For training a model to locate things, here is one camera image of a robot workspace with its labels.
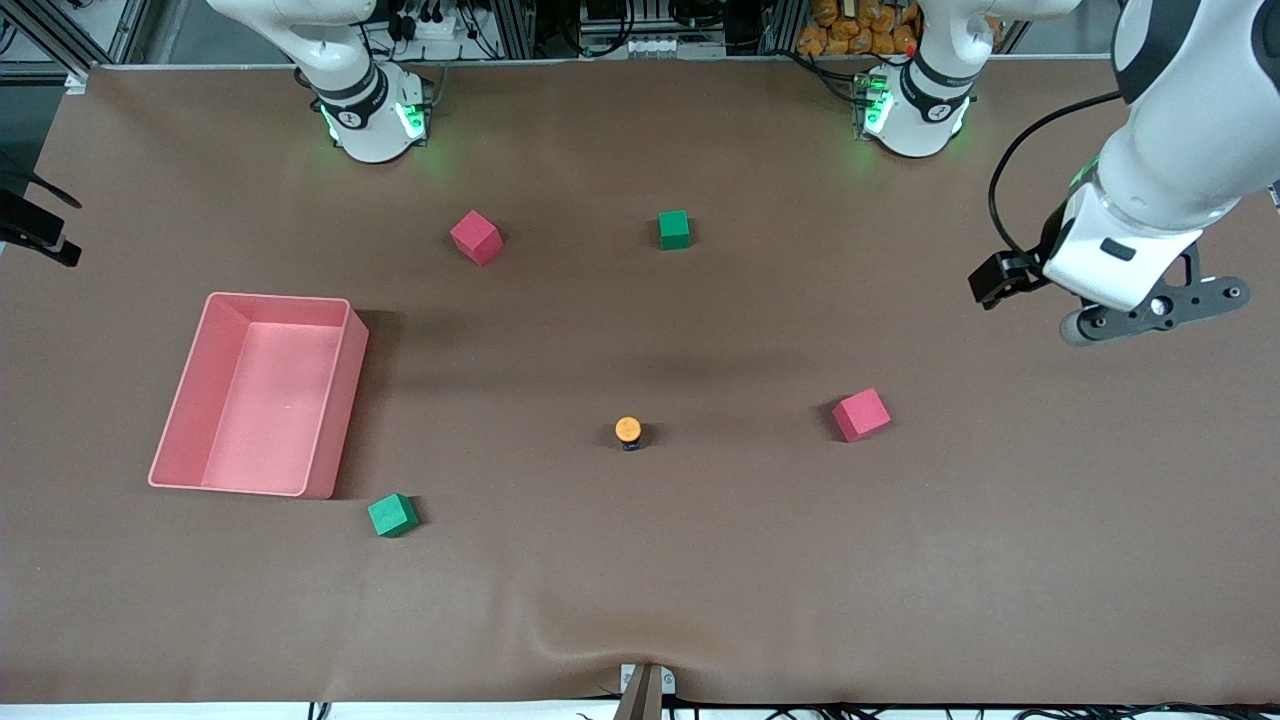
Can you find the aluminium frame profile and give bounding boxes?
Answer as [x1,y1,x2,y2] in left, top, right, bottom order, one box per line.
[495,0,536,59]
[0,0,151,83]

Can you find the white power strip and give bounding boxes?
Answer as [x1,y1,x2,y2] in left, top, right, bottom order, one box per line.
[395,8,463,41]

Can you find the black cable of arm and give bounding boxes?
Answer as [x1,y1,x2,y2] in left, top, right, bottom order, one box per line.
[0,150,83,209]
[988,92,1126,263]

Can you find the brown table mat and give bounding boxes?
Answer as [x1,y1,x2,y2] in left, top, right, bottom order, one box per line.
[0,55,1280,706]

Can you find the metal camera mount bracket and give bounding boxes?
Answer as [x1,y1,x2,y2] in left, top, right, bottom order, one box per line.
[618,662,677,720]

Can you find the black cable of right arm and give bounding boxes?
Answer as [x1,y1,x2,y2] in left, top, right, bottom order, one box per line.
[0,150,83,209]

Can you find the orange bagged goods pile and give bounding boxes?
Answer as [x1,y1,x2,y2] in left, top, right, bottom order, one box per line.
[797,0,921,57]

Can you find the white terminal block strip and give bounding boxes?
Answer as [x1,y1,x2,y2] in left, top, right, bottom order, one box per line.
[615,35,728,58]

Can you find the pink foam cube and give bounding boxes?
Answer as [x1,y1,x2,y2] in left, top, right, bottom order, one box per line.
[449,210,504,267]
[832,388,892,443]

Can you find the pink plastic bin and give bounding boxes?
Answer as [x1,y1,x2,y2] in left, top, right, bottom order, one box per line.
[148,292,369,499]

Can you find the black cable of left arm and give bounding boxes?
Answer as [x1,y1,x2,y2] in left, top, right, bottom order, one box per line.
[988,92,1126,263]

